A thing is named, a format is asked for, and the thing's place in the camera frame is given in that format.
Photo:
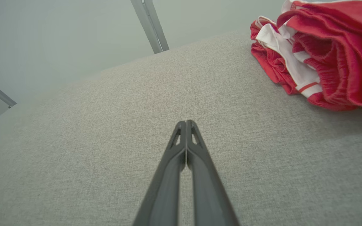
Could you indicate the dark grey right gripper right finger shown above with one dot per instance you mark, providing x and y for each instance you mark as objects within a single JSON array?
[{"x": 209, "y": 194}]

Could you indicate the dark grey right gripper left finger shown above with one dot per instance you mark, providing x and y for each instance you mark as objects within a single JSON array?
[{"x": 165, "y": 188}]

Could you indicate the red sports shorts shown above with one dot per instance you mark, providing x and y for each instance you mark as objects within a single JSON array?
[{"x": 357, "y": 47}]

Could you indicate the red basketball jersey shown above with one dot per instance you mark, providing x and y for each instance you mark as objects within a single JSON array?
[{"x": 272, "y": 62}]

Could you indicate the grey metal partition post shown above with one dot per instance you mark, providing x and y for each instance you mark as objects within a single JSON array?
[{"x": 151, "y": 28}]

